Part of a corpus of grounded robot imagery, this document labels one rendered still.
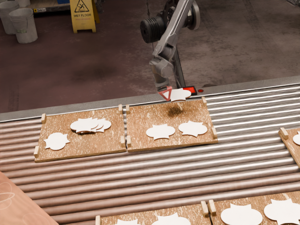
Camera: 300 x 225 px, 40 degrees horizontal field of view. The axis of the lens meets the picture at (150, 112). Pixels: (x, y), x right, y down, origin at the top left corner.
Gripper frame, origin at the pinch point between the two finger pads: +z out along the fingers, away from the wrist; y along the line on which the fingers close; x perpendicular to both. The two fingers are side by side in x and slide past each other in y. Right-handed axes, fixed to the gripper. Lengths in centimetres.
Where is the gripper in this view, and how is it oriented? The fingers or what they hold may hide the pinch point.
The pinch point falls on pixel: (166, 95)
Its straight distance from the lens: 200.8
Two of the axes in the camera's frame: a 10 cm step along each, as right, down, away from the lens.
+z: 3.0, 7.9, 5.4
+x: -9.4, 3.3, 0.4
